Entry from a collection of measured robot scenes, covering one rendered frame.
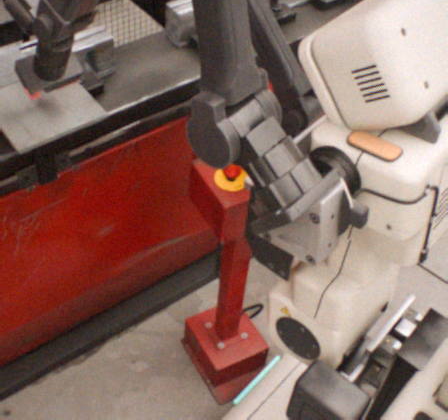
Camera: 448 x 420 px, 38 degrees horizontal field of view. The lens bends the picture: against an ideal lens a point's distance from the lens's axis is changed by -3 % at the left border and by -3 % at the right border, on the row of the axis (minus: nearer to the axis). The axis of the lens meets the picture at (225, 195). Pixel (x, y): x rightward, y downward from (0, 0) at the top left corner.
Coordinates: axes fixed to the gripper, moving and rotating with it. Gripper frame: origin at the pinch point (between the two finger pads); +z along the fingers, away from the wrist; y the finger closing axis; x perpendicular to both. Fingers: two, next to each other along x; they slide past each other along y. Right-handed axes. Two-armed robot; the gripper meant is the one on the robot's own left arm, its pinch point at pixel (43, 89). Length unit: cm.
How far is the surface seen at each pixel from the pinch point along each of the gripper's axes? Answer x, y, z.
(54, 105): 2.9, -0.9, 1.8
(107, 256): 27, -11, 56
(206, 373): 69, -25, 78
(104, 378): 55, 0, 87
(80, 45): -11.8, -16.4, 13.7
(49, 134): 8.8, 3.6, -1.6
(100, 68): -7.3, -20.1, 19.3
